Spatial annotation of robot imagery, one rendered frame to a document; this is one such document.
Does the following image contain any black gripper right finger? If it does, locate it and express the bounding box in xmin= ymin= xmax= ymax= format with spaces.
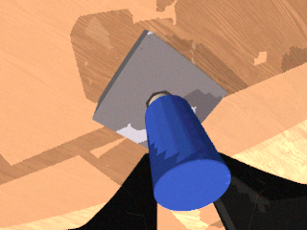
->
xmin=212 ymin=152 xmax=307 ymax=230

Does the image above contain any grey square block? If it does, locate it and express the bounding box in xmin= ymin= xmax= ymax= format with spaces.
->
xmin=91 ymin=31 xmax=227 ymax=149

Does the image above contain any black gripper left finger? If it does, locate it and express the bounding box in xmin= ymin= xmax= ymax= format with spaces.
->
xmin=68 ymin=153 xmax=157 ymax=230

